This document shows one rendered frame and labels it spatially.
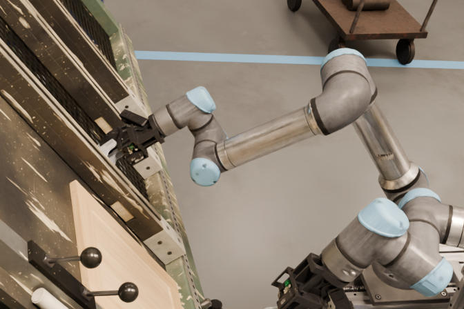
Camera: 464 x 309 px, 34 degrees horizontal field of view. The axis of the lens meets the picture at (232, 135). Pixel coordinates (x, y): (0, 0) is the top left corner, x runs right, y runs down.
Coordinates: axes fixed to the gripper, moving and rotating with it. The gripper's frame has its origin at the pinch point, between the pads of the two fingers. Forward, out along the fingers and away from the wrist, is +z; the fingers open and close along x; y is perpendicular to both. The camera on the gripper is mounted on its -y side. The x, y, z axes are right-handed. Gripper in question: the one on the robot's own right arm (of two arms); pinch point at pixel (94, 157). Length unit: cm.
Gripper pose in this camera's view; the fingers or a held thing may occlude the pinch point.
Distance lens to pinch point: 206.3
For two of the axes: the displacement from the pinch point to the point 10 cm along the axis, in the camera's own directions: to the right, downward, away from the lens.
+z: -8.6, 4.9, 1.2
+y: 2.3, 6.0, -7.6
